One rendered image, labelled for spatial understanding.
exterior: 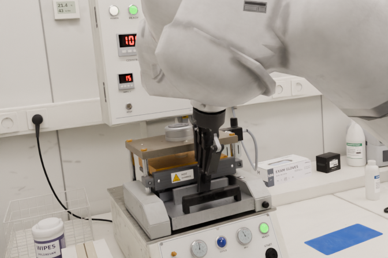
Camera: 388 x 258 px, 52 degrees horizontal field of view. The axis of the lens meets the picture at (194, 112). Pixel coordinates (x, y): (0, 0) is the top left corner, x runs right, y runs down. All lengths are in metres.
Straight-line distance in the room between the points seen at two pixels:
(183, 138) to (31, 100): 0.71
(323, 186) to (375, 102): 1.33
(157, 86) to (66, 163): 0.93
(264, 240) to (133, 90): 0.56
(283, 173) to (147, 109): 0.70
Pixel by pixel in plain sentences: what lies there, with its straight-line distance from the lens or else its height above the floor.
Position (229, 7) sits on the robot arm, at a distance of 0.35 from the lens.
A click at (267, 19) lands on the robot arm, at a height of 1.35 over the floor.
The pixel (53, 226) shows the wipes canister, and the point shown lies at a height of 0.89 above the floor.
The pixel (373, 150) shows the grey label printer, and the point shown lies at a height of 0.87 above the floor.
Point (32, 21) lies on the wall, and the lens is 1.61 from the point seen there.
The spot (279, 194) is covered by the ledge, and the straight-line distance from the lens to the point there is 1.56.
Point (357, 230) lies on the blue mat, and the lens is 1.40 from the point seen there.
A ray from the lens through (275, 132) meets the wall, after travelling 1.87.
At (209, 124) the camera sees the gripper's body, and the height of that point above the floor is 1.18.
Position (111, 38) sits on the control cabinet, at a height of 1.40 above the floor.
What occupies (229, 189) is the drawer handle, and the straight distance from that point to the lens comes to 0.99.
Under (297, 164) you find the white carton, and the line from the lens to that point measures 1.71.
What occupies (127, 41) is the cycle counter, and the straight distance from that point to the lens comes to 1.19.
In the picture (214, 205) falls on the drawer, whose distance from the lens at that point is 0.99.
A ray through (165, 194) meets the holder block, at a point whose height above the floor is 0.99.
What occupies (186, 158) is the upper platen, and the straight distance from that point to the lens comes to 1.10.
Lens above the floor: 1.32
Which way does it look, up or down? 8 degrees down
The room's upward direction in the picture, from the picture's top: 5 degrees counter-clockwise
